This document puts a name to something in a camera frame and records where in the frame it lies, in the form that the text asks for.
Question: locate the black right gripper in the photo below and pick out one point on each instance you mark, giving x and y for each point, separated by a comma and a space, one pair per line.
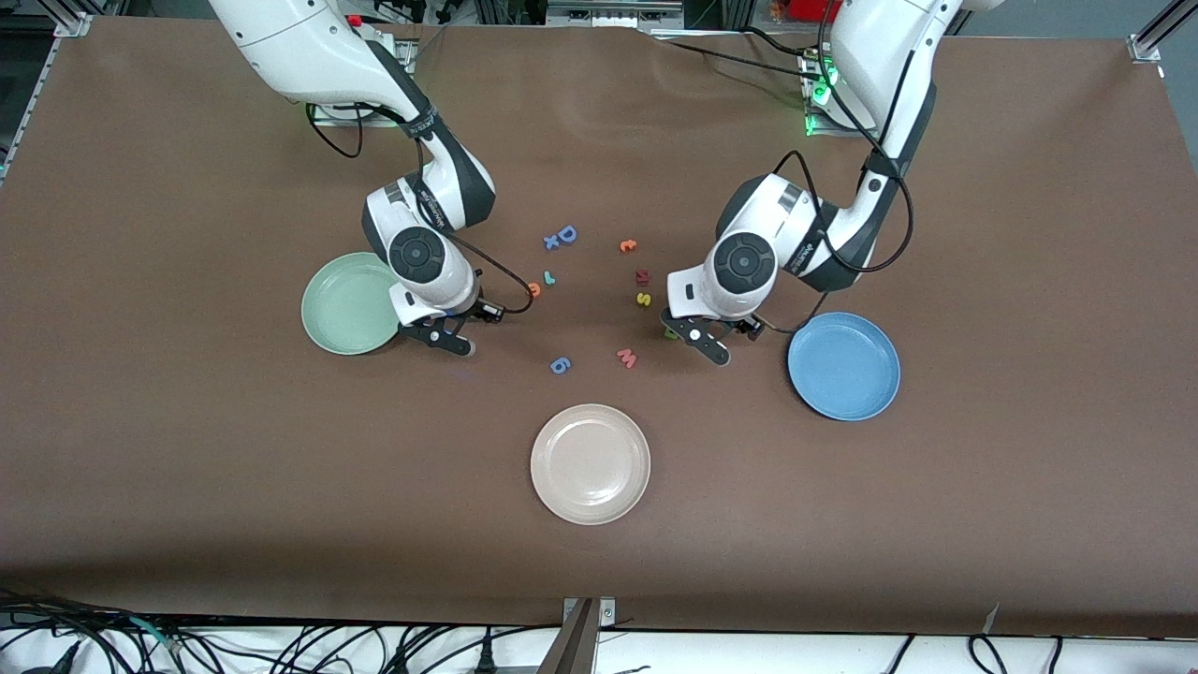
481, 310

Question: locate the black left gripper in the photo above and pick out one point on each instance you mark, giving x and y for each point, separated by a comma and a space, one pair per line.
743, 325

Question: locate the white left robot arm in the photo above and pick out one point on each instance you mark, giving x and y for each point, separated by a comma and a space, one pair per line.
744, 262

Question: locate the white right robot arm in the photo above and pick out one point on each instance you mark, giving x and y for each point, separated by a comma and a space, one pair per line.
416, 253

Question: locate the blue foam digit 6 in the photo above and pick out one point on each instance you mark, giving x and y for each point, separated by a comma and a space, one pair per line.
560, 365

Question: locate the blue plate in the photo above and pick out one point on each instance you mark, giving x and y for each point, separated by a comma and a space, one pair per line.
844, 367

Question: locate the blue foam letter D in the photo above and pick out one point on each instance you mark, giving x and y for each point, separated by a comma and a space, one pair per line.
573, 235

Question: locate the pink foam letter w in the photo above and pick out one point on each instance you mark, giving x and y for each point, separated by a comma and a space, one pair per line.
627, 359

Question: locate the pale green plate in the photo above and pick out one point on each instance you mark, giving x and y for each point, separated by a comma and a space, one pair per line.
342, 309

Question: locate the beige plate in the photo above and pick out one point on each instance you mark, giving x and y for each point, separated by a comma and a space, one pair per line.
590, 464

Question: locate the red box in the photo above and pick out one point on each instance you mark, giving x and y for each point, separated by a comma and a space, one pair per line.
810, 9

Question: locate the white tape scrap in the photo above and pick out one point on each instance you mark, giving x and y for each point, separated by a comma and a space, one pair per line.
991, 618

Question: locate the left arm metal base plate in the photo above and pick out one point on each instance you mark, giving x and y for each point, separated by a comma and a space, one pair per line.
828, 132

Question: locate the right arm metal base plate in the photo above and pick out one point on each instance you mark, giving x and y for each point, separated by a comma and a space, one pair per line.
323, 117

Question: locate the grey metal bracket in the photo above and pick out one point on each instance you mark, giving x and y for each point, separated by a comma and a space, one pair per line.
608, 613

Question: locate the grey metal frame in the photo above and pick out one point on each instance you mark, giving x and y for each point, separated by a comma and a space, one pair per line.
608, 17

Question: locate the dark metal post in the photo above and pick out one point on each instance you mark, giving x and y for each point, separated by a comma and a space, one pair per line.
571, 651

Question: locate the aluminium frame rail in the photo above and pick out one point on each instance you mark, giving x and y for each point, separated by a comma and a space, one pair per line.
73, 23
1146, 42

